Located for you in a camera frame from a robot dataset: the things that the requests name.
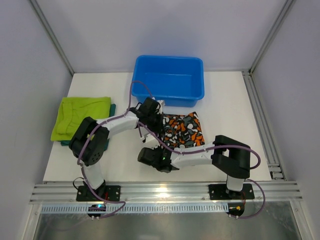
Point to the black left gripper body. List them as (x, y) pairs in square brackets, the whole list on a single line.
[(157, 122)]

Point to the orange black patterned shorts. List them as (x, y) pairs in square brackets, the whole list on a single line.
[(182, 131)]

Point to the lime green shorts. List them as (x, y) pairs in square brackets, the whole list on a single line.
[(73, 110)]

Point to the dark green shorts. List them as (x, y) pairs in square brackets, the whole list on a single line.
[(112, 110)]

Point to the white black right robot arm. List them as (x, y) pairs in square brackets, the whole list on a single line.
[(228, 155)]

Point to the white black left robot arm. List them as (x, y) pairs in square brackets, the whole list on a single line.
[(88, 142)]

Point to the blue plastic bin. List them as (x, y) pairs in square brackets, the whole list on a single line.
[(178, 81)]

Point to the left controller board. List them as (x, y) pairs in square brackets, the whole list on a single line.
[(95, 211)]

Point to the controller board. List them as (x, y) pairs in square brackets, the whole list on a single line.
[(235, 210), (95, 211)]

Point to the right controller board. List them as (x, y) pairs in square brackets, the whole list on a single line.
[(235, 210)]

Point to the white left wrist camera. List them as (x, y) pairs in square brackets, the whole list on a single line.
[(161, 102)]

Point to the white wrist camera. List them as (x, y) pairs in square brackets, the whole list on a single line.
[(149, 141), (161, 102)]

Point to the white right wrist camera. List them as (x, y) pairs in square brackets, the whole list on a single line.
[(149, 141)]

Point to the aluminium mounting rail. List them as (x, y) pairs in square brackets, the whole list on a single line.
[(160, 192)]

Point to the grey slotted cable duct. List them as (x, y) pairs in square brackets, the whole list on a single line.
[(138, 208)]

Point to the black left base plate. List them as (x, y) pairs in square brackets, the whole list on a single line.
[(107, 192)]

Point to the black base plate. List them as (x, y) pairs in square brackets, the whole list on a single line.
[(107, 192), (219, 191)]

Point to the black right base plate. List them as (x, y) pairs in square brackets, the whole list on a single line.
[(219, 191)]

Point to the left aluminium frame post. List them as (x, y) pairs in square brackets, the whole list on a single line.
[(51, 35)]

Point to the aluminium frame post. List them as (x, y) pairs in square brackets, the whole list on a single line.
[(276, 26), (51, 35)]

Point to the right side aluminium rail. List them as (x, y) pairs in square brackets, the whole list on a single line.
[(269, 146)]

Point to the right aluminium frame post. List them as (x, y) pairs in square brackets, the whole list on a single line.
[(276, 26)]

